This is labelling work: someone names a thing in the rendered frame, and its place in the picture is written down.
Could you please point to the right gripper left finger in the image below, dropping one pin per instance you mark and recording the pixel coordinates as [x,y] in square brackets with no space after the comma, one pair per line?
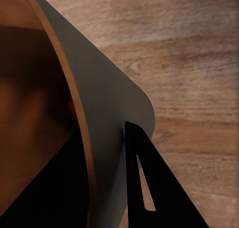
[58,197]

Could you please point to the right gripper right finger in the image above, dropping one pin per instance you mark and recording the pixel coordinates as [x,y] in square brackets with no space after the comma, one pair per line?
[174,209]

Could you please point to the can of soda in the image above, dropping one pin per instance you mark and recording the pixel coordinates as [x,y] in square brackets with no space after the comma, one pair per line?
[71,105]

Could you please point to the trash can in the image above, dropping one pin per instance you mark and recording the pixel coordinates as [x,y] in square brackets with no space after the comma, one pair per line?
[43,59]

